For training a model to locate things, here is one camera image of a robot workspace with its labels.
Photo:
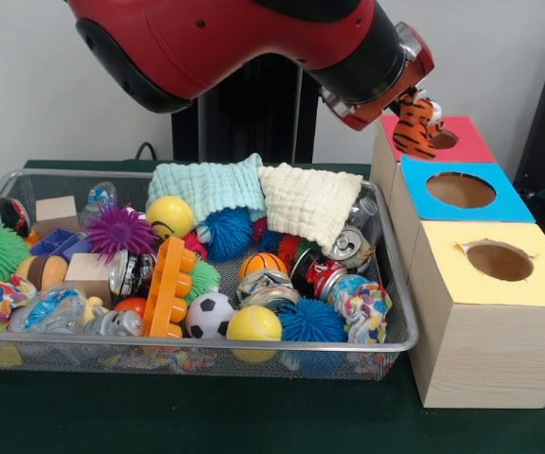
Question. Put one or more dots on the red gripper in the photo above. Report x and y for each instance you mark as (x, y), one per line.
(422, 68)

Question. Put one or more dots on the orange striped tiger plush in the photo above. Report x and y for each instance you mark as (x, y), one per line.
(414, 128)

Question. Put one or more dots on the cream yellow waffle cloth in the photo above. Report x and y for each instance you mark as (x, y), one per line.
(315, 200)

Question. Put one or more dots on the mint green waffle cloth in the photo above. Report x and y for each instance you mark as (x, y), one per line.
(206, 184)

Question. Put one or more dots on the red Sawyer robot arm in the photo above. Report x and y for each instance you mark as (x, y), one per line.
(235, 43)

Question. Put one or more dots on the clear mesh bin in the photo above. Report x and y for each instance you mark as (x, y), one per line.
(391, 312)

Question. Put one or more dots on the wooden box with three holes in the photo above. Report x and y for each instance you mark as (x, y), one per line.
(490, 350)

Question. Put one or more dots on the small orange basketball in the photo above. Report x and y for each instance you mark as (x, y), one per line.
(264, 265)

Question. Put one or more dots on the blue spiky rubber ball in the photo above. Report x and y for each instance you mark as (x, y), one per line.
(227, 235)
(312, 322)

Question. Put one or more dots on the yellow smiley ball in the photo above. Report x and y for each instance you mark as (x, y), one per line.
(169, 217)

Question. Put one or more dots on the small green spiky ball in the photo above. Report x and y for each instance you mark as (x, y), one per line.
(206, 282)

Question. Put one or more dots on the small soccer ball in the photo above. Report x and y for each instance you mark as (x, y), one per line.
(210, 316)

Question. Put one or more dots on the orange plastic toy block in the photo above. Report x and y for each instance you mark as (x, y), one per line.
(168, 284)

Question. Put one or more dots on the purple spiky monster toy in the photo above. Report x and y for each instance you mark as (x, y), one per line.
(119, 233)

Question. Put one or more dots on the dark green tablecloth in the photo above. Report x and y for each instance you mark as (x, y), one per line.
(159, 416)

